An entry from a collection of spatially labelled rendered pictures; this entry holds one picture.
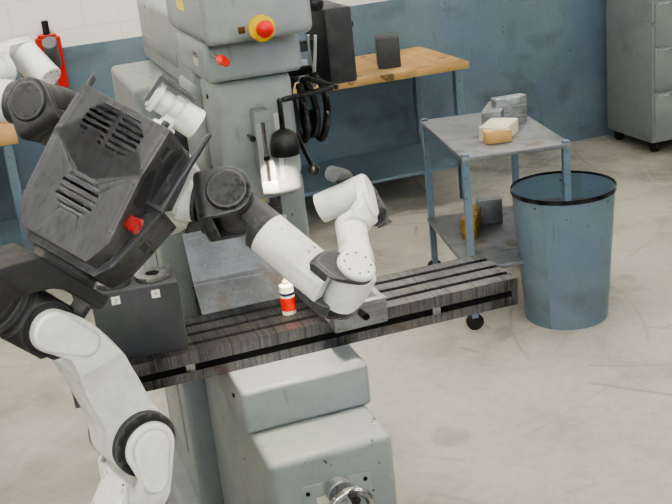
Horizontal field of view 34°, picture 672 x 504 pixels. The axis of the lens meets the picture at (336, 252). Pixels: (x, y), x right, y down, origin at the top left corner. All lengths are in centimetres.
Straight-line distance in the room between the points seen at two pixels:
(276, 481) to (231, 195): 86
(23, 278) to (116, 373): 30
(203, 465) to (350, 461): 90
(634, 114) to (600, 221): 304
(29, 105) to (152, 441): 72
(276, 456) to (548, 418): 184
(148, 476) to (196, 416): 112
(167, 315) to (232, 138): 48
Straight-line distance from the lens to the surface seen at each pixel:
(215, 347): 282
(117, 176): 204
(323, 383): 279
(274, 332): 285
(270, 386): 276
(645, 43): 767
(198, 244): 321
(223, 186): 209
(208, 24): 251
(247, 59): 264
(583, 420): 431
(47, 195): 210
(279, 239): 208
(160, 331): 281
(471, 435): 422
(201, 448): 349
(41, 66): 264
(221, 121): 269
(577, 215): 482
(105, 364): 222
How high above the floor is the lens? 210
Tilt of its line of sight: 20 degrees down
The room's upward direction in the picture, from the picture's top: 6 degrees counter-clockwise
